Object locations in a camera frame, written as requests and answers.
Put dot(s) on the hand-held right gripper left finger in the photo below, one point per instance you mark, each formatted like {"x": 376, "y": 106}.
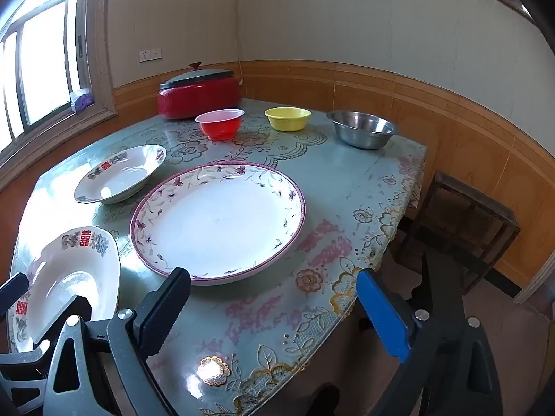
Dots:
{"x": 161, "y": 312}

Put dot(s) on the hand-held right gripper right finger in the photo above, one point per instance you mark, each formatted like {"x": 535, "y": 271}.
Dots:
{"x": 383, "y": 316}

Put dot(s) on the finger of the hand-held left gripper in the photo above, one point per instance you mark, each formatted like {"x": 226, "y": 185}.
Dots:
{"x": 19, "y": 362}
{"x": 15, "y": 288}

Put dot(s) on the white deep plate red characters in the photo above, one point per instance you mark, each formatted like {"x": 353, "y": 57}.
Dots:
{"x": 121, "y": 177}
{"x": 82, "y": 268}

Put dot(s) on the large floral rimmed plate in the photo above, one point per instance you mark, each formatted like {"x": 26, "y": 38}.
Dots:
{"x": 217, "y": 221}

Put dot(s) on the stainless steel bowl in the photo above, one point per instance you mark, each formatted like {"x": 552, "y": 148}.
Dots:
{"x": 355, "y": 138}

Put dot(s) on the red plastic bowl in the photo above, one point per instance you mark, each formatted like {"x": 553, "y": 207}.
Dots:
{"x": 219, "y": 130}

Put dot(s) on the yellow plastic bowl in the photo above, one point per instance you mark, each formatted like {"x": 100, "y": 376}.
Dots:
{"x": 286, "y": 123}

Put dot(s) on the dark wooden stool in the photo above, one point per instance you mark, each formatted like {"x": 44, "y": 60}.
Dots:
{"x": 477, "y": 208}

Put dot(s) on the floral tablecloth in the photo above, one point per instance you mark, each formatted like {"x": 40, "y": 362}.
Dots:
{"x": 325, "y": 182}

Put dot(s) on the purple tissue box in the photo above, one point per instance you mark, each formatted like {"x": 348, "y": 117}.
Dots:
{"x": 82, "y": 100}

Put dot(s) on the red electric cooking pot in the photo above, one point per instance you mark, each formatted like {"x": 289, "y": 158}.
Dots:
{"x": 195, "y": 99}

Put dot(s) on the window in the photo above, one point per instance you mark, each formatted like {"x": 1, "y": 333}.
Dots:
{"x": 43, "y": 65}

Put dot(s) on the white wall socket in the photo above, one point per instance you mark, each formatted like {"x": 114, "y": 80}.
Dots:
{"x": 156, "y": 53}
{"x": 144, "y": 55}

